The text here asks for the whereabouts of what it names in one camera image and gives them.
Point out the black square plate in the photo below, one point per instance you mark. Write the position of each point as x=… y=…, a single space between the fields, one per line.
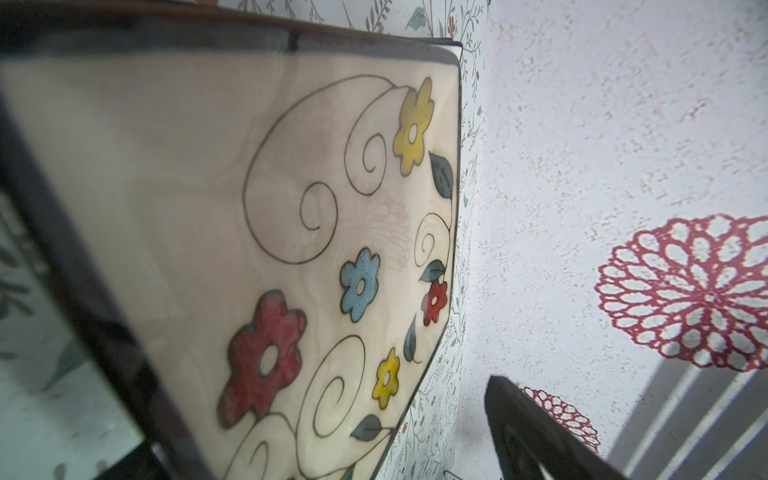
x=251 y=220

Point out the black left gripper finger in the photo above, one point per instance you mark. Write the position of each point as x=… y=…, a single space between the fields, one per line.
x=530 y=444

